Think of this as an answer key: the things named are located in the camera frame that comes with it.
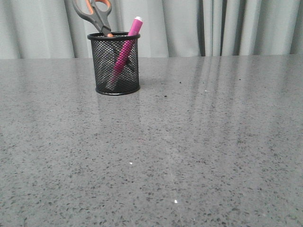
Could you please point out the black mesh pen cup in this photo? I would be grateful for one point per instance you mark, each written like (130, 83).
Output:
(105, 51)

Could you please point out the grey curtain backdrop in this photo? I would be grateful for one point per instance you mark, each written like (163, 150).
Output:
(35, 29)

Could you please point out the pink marker pen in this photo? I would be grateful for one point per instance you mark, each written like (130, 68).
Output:
(124, 53)

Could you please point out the grey orange handled scissors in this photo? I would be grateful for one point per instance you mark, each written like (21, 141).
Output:
(97, 14)

